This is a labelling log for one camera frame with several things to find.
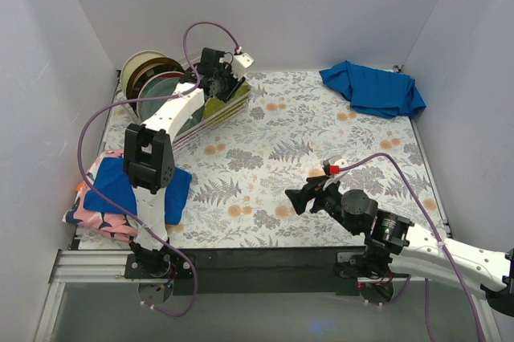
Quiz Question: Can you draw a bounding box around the green polka dot plate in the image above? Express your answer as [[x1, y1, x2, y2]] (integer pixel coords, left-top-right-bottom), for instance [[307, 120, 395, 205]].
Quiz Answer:
[[202, 82, 251, 120]]

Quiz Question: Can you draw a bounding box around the pink polka dot plate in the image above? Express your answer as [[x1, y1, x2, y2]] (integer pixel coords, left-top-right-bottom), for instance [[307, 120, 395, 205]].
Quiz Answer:
[[137, 78, 180, 121]]

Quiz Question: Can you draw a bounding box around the grey-blue plate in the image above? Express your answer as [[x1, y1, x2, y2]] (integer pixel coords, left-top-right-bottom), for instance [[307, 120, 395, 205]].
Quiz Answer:
[[137, 76, 205, 131]]

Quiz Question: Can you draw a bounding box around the red blue floral plate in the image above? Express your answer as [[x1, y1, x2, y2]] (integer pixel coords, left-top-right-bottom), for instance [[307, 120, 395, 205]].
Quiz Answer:
[[133, 71, 184, 90]]

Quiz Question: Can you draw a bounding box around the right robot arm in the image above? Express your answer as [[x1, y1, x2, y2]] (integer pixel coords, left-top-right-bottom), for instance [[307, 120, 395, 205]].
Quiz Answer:
[[285, 176, 513, 316]]

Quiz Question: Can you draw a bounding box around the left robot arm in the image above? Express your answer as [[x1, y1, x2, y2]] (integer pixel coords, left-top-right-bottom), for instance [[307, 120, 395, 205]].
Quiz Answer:
[[124, 48, 254, 278]]

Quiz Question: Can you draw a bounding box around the floral tablecloth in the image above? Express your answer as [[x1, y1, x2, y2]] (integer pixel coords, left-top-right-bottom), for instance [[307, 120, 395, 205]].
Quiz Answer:
[[78, 71, 450, 250]]

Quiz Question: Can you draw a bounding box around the dark brown plate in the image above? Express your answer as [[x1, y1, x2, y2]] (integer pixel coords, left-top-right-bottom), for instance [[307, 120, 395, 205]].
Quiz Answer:
[[126, 57, 184, 99]]

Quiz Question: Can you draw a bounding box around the cream plate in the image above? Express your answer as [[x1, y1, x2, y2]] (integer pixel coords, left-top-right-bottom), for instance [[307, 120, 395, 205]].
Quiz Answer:
[[120, 50, 166, 99]]

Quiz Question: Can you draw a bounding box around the blue cloth at back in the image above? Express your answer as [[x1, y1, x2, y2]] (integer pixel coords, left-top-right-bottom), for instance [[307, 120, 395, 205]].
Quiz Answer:
[[320, 61, 426, 119]]

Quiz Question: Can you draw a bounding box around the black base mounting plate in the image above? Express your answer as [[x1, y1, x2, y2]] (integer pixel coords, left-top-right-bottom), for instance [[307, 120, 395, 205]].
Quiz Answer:
[[124, 246, 410, 297]]

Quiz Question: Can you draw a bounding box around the blue folded towel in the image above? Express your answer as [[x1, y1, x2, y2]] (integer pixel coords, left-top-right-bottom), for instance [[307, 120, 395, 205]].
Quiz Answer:
[[84, 156, 192, 225]]

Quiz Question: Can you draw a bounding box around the pink patterned cloth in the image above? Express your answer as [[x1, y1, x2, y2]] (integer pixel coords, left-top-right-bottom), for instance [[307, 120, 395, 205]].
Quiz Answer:
[[63, 149, 137, 242]]

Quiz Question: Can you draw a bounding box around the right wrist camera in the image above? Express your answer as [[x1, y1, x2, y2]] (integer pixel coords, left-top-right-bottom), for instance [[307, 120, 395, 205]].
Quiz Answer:
[[323, 156, 347, 190]]

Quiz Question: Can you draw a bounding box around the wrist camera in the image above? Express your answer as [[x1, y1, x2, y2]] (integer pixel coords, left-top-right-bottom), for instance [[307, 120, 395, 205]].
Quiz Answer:
[[231, 52, 255, 79], [323, 156, 347, 190]]

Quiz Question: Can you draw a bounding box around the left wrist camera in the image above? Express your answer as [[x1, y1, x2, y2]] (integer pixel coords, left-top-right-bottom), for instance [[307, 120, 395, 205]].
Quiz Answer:
[[231, 52, 255, 79]]

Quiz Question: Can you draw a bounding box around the wire dish rack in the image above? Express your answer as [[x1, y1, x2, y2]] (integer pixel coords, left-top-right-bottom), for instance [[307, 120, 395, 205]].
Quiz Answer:
[[119, 47, 253, 150]]

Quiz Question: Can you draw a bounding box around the aluminium frame rail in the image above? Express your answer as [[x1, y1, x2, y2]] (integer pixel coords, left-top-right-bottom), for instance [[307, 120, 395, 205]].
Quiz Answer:
[[34, 249, 129, 342]]

